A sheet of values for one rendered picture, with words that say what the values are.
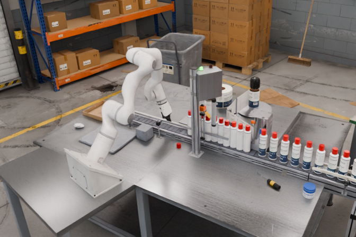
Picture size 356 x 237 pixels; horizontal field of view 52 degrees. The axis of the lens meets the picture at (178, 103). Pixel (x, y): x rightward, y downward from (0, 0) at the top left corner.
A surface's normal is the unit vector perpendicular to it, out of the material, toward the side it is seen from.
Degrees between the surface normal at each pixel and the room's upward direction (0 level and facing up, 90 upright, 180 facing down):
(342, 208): 0
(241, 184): 0
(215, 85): 90
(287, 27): 90
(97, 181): 90
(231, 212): 0
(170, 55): 93
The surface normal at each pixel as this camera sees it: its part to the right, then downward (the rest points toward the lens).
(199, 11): -0.63, 0.39
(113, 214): -0.04, -0.90
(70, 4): 0.71, 0.29
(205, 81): 0.37, 0.40
